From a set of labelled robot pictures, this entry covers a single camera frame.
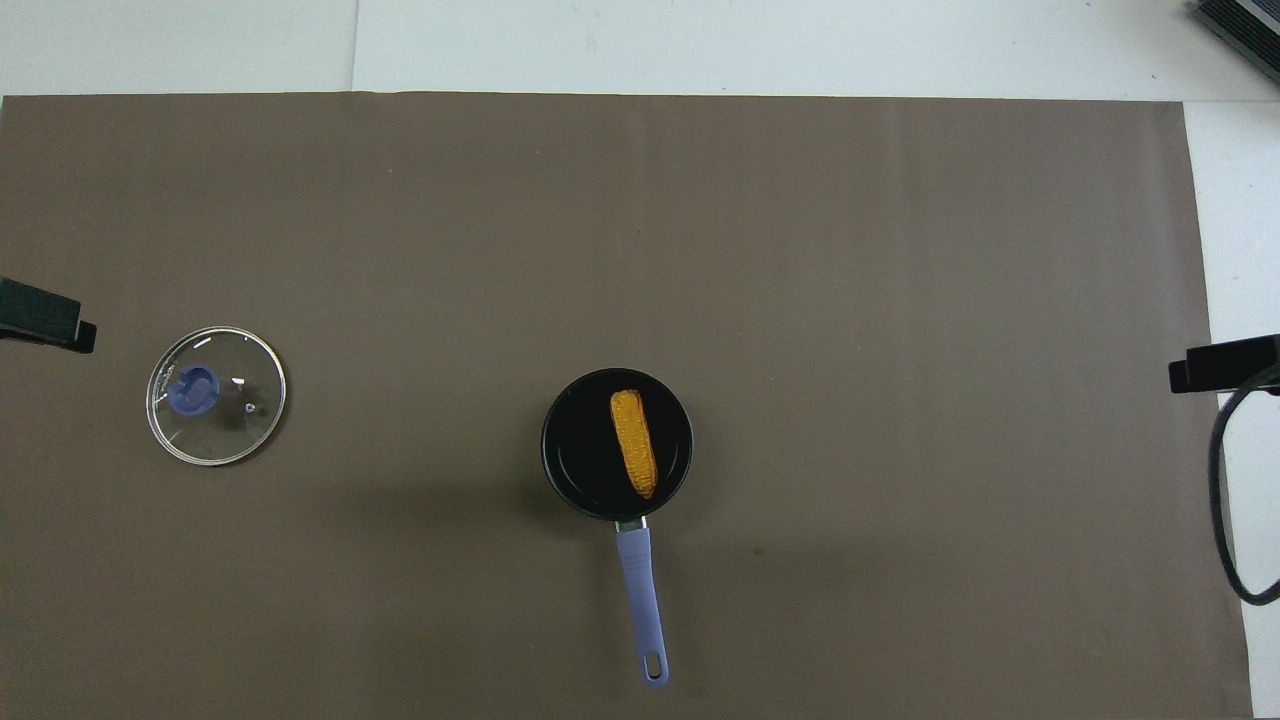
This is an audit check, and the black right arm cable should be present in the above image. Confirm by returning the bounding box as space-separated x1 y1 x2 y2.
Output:
1208 362 1280 607

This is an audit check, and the brown table mat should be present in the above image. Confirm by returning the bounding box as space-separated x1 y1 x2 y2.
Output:
0 92 1254 720

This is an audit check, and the glass lid with purple knob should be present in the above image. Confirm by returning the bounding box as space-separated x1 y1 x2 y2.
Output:
146 326 288 468

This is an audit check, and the yellow corn cob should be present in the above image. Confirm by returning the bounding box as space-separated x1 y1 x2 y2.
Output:
610 389 659 500

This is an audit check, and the dark saucepan with purple handle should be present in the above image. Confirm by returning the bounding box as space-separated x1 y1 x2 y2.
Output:
541 368 694 690

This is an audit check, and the black ribbed device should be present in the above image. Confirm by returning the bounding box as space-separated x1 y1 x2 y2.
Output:
1188 0 1280 73

